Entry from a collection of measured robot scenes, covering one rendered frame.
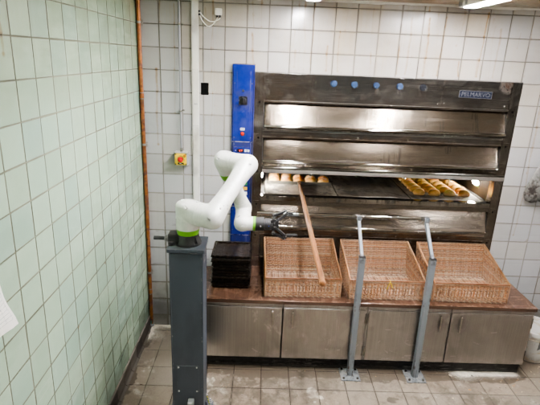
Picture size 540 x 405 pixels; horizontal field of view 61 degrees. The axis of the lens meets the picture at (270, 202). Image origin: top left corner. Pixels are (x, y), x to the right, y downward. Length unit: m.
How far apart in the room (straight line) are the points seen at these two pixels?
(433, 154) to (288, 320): 1.65
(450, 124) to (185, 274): 2.23
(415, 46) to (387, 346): 2.17
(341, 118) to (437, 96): 0.71
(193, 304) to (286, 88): 1.68
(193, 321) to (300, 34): 2.06
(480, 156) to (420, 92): 0.68
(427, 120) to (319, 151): 0.82
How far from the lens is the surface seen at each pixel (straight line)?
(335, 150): 3.54
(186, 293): 2.67
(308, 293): 3.35
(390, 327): 3.55
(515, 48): 3.85
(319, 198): 3.61
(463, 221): 3.97
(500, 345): 3.91
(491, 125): 3.84
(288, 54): 3.43
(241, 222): 2.91
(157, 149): 3.58
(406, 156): 3.65
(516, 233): 4.19
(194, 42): 3.44
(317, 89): 3.47
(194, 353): 2.87
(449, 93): 3.70
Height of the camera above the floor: 2.22
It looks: 18 degrees down
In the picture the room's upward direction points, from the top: 2 degrees clockwise
